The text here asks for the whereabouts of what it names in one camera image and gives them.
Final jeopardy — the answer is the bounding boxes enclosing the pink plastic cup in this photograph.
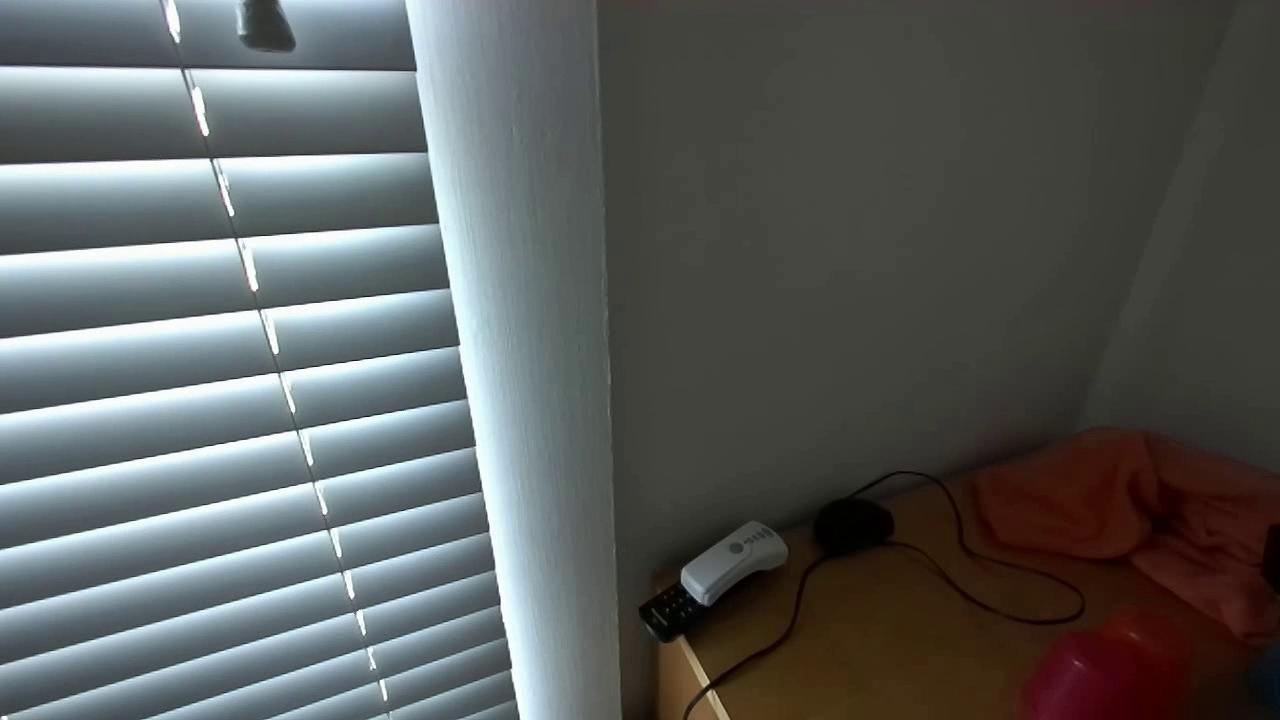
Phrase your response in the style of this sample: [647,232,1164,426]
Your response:
[1017,615,1195,720]

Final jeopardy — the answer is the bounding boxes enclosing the white handheld device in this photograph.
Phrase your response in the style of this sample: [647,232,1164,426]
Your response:
[677,516,794,607]

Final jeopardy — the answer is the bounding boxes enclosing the flat black device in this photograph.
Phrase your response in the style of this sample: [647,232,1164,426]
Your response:
[637,586,713,649]

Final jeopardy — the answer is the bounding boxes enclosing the round black device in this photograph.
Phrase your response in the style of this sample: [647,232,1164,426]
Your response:
[811,496,902,559]

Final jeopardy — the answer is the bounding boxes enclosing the light wooden dresser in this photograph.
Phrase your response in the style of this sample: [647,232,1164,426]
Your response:
[647,455,1280,720]

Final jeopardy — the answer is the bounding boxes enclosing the orange cloth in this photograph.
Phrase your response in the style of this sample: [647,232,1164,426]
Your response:
[969,429,1280,649]

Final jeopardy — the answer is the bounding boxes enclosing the grey window blinds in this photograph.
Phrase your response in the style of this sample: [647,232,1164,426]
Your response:
[0,0,526,720]

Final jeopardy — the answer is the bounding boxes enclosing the thin black cable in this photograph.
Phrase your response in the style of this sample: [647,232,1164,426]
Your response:
[679,554,826,720]
[851,467,1089,633]

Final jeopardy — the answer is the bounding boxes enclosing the dark blind cord knob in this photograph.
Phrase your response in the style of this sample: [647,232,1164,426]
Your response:
[235,0,300,57]

